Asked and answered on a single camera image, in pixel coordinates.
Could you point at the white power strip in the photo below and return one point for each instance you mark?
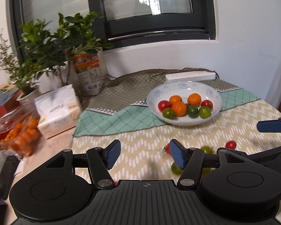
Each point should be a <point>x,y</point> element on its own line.
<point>196,76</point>

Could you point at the black window frame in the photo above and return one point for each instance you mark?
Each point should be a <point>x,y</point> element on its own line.
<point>123,22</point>

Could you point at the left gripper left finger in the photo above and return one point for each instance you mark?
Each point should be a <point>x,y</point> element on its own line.
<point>100,161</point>

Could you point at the patterned tablecloth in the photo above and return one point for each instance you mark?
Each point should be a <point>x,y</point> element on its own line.
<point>126,109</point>

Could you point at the green lime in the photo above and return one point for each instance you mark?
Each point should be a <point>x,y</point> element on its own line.
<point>205,112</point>

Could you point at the orange mandarin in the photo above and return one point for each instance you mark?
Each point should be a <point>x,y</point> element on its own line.
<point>194,100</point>
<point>180,109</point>
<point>174,99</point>

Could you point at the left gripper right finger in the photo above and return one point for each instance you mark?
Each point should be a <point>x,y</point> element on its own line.
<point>190,161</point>

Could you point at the large green tomato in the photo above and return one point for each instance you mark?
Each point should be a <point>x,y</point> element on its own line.
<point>192,111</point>

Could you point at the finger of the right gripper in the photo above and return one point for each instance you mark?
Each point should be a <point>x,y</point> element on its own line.
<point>269,126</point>

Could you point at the red tomato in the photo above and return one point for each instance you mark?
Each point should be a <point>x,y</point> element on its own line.
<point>166,149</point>
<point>163,104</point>
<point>207,103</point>
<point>231,145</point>

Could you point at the small potted plant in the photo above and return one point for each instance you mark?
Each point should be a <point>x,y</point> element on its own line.
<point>21,74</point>

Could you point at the potted green plant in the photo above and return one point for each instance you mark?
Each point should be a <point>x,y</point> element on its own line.
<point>49,51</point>

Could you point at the clear box of mandarins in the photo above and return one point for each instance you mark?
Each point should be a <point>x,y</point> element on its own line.
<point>19,132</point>

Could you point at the tissue pack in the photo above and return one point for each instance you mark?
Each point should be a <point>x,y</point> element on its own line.
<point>59,110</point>

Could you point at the white floral plate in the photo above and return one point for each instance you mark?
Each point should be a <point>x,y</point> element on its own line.
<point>184,103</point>

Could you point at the green tomato front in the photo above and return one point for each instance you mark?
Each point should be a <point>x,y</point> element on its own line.
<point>175,169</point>

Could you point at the printed food bag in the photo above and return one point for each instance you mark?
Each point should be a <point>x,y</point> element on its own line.
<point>91,71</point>

